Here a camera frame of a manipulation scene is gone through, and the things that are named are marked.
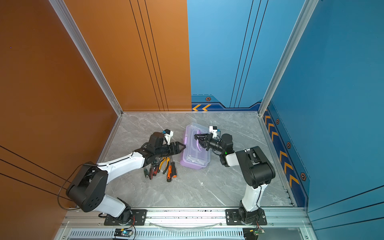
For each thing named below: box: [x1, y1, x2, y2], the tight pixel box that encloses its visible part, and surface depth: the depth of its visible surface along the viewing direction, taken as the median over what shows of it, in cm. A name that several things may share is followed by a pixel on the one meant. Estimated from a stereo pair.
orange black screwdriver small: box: [170, 162, 178, 178], surface depth 88 cm
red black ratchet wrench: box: [149, 164, 154, 180], surface depth 88 cm
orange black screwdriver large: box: [167, 165, 173, 182], surface depth 87 cm
